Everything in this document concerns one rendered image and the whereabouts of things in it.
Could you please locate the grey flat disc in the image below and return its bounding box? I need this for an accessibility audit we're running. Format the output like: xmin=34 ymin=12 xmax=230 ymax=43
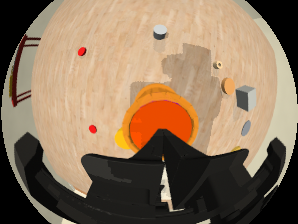
xmin=241 ymin=120 xmax=251 ymax=136

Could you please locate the orange flat disc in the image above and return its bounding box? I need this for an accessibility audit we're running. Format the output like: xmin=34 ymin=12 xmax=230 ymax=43
xmin=221 ymin=78 xmax=235 ymax=95

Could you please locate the grey cylinder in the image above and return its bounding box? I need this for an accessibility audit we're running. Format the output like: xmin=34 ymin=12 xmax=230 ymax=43
xmin=153 ymin=25 xmax=167 ymax=40

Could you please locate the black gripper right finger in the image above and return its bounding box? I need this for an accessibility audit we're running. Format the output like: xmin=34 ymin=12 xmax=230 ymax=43
xmin=162 ymin=129 xmax=249 ymax=210

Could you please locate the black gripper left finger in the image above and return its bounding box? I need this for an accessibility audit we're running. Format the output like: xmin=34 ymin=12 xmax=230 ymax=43
xmin=81 ymin=128 xmax=165 ymax=205

